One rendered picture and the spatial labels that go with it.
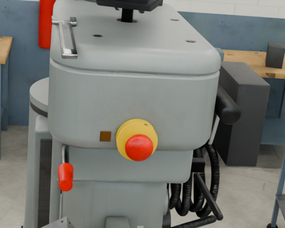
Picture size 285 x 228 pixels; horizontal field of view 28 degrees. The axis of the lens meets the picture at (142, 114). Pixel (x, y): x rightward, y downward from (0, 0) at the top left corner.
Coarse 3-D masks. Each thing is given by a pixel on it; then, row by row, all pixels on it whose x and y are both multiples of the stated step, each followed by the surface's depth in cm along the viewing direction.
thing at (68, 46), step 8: (56, 16) 93; (56, 24) 90; (64, 24) 88; (72, 24) 90; (64, 32) 83; (72, 32) 84; (64, 40) 78; (72, 40) 78; (64, 48) 74; (72, 48) 74; (64, 56) 72; (72, 56) 72
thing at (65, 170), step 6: (66, 150) 90; (66, 156) 88; (66, 162) 86; (60, 168) 83; (66, 168) 83; (72, 168) 84; (60, 174) 82; (66, 174) 81; (72, 174) 83; (60, 180) 80; (66, 180) 80; (72, 180) 81; (60, 186) 80; (66, 186) 80
